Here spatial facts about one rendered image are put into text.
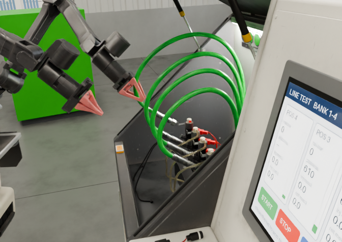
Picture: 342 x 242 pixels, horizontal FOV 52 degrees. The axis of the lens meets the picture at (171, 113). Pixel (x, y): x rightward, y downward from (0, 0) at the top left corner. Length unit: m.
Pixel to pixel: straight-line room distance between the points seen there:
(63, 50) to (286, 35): 0.56
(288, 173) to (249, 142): 0.17
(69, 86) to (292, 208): 0.65
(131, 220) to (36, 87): 3.52
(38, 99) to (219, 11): 4.92
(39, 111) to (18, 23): 1.05
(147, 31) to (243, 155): 7.02
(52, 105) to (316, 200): 4.12
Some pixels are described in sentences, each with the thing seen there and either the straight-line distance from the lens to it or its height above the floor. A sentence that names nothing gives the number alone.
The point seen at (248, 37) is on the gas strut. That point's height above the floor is 1.46.
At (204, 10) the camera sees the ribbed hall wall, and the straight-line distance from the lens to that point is 8.07.
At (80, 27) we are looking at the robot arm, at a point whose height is 1.45.
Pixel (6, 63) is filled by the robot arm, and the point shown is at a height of 1.31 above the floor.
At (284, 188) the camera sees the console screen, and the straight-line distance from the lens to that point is 0.67.
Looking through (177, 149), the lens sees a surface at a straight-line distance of 1.05.
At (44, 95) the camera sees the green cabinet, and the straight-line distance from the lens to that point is 4.49.
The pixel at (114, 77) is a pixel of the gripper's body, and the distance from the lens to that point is 1.13.
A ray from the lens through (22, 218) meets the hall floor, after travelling 2.91.
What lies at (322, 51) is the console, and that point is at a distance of 0.63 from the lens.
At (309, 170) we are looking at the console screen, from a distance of 0.61.
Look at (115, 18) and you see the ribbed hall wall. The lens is 7.62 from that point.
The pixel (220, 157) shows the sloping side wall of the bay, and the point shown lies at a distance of 0.89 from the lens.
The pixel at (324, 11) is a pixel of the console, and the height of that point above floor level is 1.53.
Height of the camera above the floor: 1.60
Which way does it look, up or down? 21 degrees down
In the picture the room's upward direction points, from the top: 3 degrees counter-clockwise
